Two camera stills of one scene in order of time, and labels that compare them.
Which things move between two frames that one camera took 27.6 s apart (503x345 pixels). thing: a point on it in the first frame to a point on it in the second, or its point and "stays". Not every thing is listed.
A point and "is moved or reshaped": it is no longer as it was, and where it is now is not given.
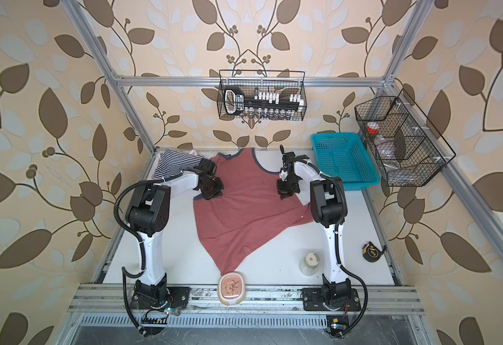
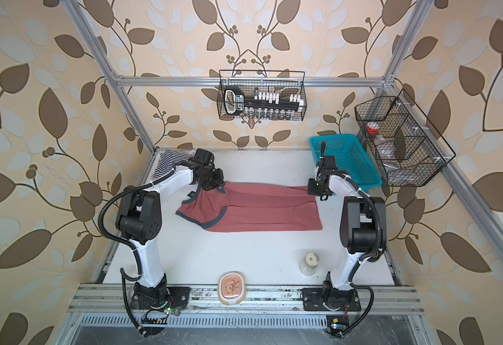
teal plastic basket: (345, 156) stays
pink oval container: (231, 288) stays
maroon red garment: (249, 205) is moved or reshaped
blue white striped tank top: (172, 163) stays
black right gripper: (284, 192) to (312, 190)
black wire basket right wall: (406, 147) stays
